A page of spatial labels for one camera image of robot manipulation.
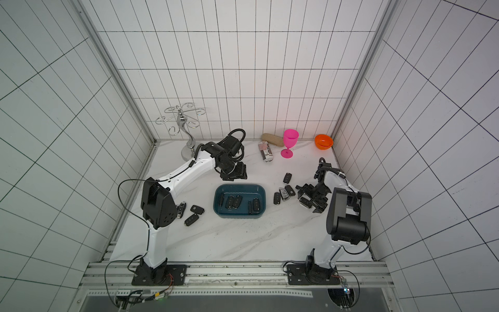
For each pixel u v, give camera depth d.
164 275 0.69
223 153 0.64
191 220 0.86
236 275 0.74
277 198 0.93
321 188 0.76
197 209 0.90
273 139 1.18
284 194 0.95
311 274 0.68
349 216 0.47
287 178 1.00
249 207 0.90
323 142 1.17
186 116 0.93
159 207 0.51
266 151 1.10
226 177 0.79
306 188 0.84
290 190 0.95
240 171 0.78
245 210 0.90
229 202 0.92
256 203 0.92
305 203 0.92
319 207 0.80
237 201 0.92
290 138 1.01
